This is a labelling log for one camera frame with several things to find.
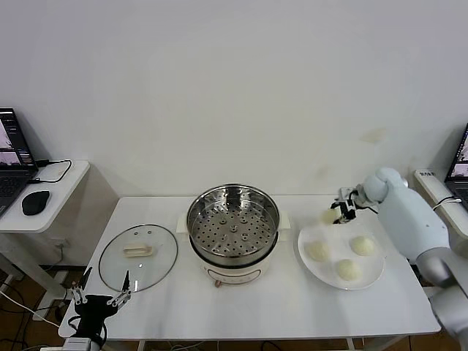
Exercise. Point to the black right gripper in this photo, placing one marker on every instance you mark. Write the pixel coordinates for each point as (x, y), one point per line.
(350, 211)

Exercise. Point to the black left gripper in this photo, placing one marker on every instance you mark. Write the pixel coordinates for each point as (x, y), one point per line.
(95, 314)

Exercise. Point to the white steamed baozi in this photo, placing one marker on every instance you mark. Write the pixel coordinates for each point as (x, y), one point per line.
(348, 270)
(362, 246)
(326, 217)
(318, 251)

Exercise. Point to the round glass pot lid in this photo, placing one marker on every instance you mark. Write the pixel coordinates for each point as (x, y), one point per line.
(153, 256)

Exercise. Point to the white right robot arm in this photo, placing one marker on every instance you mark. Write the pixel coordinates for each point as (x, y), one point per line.
(409, 219)

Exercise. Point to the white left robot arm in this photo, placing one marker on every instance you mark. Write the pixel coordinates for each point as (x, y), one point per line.
(97, 345)

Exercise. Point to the perforated steel steamer basket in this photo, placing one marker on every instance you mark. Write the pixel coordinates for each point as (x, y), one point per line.
(219, 241)

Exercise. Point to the round white plate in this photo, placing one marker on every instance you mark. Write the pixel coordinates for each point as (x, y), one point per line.
(336, 252)

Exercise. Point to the black computer mouse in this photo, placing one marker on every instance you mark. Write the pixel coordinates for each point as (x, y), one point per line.
(35, 202)

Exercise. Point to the cream electric cooking pot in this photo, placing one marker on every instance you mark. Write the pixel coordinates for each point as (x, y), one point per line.
(234, 272)

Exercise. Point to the black open laptop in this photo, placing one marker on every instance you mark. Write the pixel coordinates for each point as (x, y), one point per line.
(12, 146)
(459, 161)

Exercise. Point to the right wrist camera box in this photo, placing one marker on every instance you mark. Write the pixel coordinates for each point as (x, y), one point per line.
(347, 193)

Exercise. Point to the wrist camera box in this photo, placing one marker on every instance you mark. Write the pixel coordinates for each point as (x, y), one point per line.
(347, 193)
(77, 344)

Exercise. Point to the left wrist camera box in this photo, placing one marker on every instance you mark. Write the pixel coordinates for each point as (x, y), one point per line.
(77, 344)

